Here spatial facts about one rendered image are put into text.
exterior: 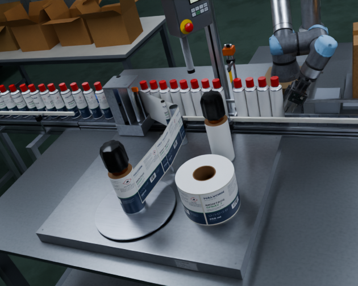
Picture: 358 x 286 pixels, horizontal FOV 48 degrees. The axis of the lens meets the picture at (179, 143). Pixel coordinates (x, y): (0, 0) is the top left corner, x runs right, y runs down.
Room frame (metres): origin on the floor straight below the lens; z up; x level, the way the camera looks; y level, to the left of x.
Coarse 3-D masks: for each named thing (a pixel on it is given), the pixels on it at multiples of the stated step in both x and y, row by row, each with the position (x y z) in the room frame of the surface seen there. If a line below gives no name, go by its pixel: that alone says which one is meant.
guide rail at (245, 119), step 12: (192, 120) 1.60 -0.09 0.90; (204, 120) 1.57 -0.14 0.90; (240, 120) 1.48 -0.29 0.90; (252, 120) 1.45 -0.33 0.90; (264, 120) 1.43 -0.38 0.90; (276, 120) 1.40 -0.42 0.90; (288, 120) 1.37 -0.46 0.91; (300, 120) 1.35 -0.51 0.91; (312, 120) 1.33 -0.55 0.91; (324, 120) 1.30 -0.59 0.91; (336, 120) 1.28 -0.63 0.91; (348, 120) 1.25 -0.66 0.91
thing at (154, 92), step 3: (150, 81) 1.73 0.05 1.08; (153, 81) 1.72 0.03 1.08; (150, 84) 1.72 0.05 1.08; (153, 84) 1.71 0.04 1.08; (156, 84) 1.72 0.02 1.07; (153, 87) 1.71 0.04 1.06; (156, 87) 1.71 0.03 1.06; (159, 87) 1.73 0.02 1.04; (150, 90) 1.73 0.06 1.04; (153, 90) 1.71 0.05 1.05; (156, 90) 1.71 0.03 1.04; (159, 90) 1.71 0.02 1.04; (153, 93) 1.71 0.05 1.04; (156, 93) 1.70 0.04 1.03; (159, 93) 1.71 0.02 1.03; (156, 96) 1.70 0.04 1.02; (159, 96) 1.70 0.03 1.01
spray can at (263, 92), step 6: (258, 78) 1.47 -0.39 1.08; (264, 78) 1.45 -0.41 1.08; (264, 84) 1.45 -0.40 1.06; (258, 90) 1.45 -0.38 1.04; (264, 90) 1.44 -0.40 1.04; (258, 96) 1.46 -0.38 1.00; (264, 96) 1.44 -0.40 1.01; (264, 102) 1.44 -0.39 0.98; (270, 102) 1.45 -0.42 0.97; (264, 108) 1.44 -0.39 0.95; (270, 108) 1.45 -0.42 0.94; (264, 114) 1.44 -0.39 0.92; (270, 114) 1.44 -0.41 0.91
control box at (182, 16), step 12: (168, 0) 1.64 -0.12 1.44; (180, 0) 1.62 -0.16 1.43; (204, 0) 1.67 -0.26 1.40; (168, 12) 1.66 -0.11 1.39; (180, 12) 1.62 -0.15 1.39; (204, 12) 1.66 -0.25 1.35; (168, 24) 1.69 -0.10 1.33; (180, 24) 1.61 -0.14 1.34; (204, 24) 1.66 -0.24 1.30; (180, 36) 1.62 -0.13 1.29
